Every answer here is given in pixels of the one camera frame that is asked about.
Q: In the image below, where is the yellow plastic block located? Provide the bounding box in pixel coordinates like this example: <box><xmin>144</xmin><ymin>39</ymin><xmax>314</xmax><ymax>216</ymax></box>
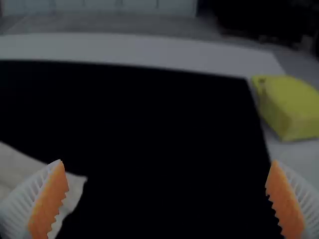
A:
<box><xmin>251</xmin><ymin>75</ymin><xmax>319</xmax><ymax>142</ymax></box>

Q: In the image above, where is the black crate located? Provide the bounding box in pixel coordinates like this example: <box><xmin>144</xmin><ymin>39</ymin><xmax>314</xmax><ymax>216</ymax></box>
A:
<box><xmin>211</xmin><ymin>0</ymin><xmax>319</xmax><ymax>47</ymax></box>

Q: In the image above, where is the pale towel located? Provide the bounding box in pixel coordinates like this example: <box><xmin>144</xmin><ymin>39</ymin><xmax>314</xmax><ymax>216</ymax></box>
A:
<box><xmin>0</xmin><ymin>141</ymin><xmax>88</xmax><ymax>239</ymax></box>

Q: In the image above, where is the black mat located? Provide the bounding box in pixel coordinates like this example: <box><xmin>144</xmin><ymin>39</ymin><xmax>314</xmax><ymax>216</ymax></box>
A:
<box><xmin>0</xmin><ymin>59</ymin><xmax>275</xmax><ymax>239</ymax></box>

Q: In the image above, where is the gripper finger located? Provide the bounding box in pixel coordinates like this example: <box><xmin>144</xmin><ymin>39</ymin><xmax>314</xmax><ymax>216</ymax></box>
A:
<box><xmin>265</xmin><ymin>159</ymin><xmax>319</xmax><ymax>239</ymax></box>
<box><xmin>0</xmin><ymin>159</ymin><xmax>70</xmax><ymax>239</ymax></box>

